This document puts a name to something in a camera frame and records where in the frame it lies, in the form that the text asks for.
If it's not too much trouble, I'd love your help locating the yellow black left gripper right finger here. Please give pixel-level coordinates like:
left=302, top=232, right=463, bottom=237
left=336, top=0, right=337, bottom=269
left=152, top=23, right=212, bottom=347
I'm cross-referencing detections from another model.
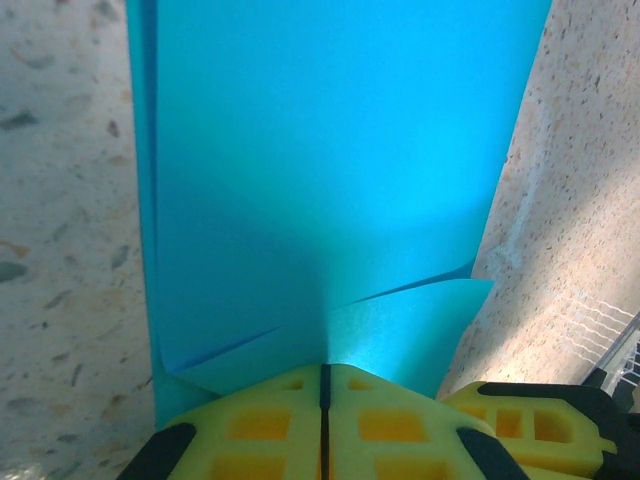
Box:
left=324, top=363, right=526, bottom=480

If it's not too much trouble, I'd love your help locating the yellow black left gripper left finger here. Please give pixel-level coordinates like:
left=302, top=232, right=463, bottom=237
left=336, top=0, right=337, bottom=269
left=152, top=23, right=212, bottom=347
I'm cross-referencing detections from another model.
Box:
left=117, top=363, right=322, bottom=480

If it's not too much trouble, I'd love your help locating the blue paper sheet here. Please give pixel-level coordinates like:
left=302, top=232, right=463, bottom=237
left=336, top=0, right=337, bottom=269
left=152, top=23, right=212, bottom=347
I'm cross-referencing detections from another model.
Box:
left=124, top=0, right=554, bottom=436

